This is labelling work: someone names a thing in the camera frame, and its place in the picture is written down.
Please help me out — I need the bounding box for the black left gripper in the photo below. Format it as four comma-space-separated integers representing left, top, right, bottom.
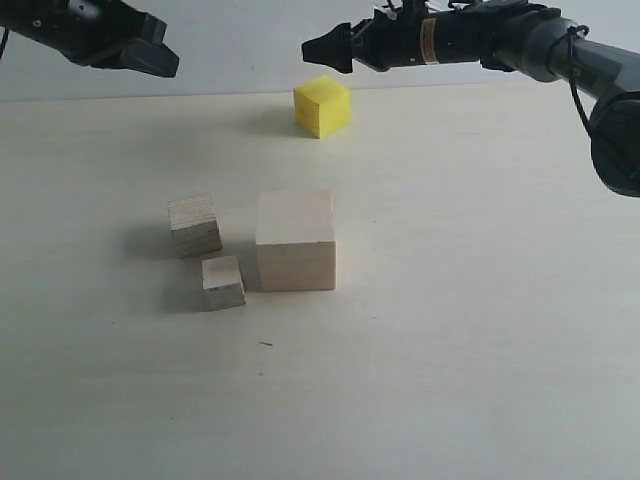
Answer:
1, 0, 180, 78

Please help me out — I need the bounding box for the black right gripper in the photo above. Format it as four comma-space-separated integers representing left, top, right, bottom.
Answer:
301, 2, 493, 73

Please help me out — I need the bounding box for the yellow cube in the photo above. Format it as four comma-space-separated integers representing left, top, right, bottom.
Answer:
293, 76, 351, 139

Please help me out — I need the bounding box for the medium layered plywood cube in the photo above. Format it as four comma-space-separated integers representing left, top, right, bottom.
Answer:
168, 194, 222, 258

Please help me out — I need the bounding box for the large pale wooden cube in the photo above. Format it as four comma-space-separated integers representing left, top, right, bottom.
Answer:
255, 190, 337, 292

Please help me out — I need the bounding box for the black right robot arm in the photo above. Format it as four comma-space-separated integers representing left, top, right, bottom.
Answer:
301, 1, 639, 197

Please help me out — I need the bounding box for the small pale wooden cube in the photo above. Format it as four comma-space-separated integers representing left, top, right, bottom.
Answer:
201, 256, 246, 311

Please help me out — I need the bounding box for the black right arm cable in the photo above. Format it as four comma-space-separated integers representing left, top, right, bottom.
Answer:
549, 19, 601, 141

